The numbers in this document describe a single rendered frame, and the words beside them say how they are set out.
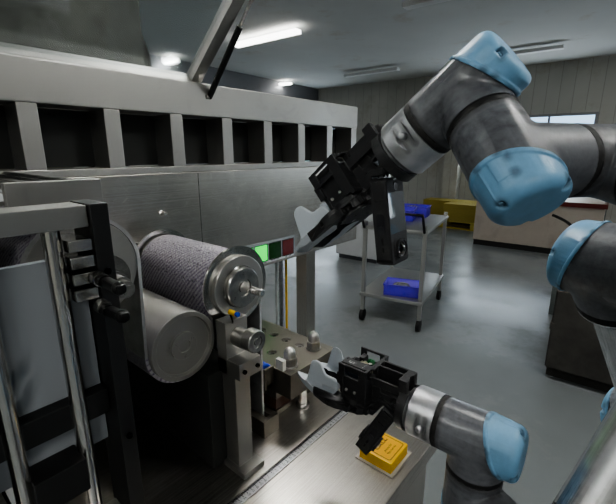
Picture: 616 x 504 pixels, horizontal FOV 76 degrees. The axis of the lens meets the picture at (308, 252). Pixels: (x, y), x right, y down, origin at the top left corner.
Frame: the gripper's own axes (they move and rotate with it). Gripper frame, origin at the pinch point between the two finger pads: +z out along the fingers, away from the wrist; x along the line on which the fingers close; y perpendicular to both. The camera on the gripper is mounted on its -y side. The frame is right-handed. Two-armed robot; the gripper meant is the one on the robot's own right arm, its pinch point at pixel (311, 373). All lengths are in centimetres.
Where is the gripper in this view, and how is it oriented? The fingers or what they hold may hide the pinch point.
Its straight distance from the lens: 76.5
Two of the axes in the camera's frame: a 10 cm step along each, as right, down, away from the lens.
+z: -7.7, -1.6, 6.2
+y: 0.0, -9.7, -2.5
